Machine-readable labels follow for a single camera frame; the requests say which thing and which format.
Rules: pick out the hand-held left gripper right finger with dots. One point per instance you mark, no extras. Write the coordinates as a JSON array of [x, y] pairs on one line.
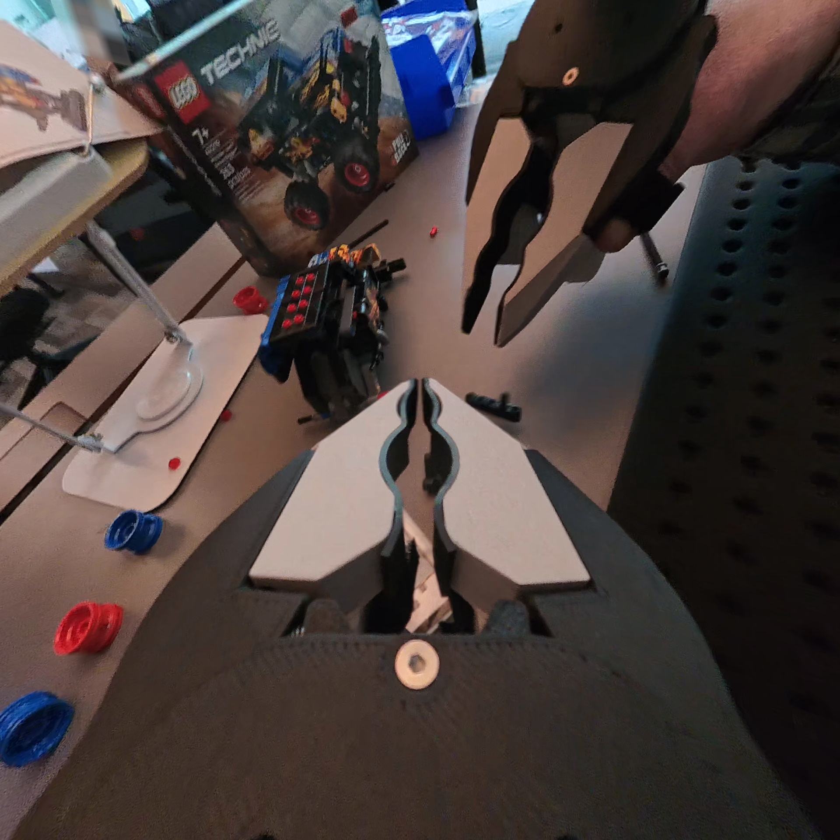
[[519, 525]]

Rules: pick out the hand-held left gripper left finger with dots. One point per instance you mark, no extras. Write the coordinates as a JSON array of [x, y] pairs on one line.
[[322, 525]]

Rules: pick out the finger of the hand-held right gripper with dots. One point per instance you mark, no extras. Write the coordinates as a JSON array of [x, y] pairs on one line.
[[571, 223], [492, 184]]

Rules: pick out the blue black brick truck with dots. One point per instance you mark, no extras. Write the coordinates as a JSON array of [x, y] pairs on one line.
[[335, 322]]

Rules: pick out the grey desk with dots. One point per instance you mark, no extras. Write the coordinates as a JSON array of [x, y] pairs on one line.
[[565, 381]]

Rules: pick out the person's right hand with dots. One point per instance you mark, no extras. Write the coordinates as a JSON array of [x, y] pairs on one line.
[[761, 66]]

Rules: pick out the dark axle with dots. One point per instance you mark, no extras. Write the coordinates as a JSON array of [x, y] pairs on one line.
[[654, 256]]

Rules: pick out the black T-shaped LEGO beam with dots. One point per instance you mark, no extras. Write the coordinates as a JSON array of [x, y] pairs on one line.
[[492, 404]]

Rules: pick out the blue storage bin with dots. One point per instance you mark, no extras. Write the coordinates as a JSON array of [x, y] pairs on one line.
[[427, 72]]

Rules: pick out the black axle rod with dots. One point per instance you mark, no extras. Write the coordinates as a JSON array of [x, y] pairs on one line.
[[368, 234]]

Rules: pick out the blue wheel hub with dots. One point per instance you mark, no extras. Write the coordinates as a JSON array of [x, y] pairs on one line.
[[131, 530], [33, 729]]

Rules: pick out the white book stand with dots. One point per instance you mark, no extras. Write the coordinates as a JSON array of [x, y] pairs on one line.
[[158, 407]]

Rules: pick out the dark perforated panel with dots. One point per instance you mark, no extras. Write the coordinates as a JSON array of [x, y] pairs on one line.
[[748, 525]]

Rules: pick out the large red wheel hub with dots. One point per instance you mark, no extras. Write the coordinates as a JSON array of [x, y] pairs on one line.
[[250, 299]]

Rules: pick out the monster truck set box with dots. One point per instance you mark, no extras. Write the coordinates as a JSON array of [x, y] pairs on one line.
[[250, 118]]

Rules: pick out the small red wheel hub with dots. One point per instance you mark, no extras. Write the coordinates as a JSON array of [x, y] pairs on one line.
[[88, 628]]

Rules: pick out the open instruction booklet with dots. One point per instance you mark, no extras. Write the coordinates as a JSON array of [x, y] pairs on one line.
[[53, 92]]

